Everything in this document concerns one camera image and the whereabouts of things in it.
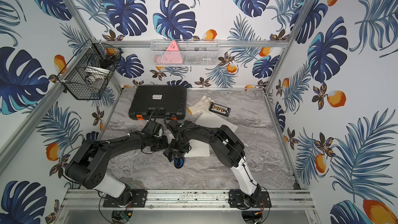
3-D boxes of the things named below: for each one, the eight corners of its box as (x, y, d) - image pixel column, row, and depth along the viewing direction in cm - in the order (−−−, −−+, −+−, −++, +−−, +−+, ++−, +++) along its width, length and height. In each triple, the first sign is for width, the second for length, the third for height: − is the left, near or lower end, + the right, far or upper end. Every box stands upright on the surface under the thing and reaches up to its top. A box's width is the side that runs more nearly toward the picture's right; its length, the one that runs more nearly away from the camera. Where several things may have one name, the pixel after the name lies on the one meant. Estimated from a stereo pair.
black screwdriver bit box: (207, 109, 111) (207, 108, 110) (210, 103, 115) (210, 101, 113) (228, 117, 107) (228, 115, 105) (231, 110, 111) (231, 108, 109)
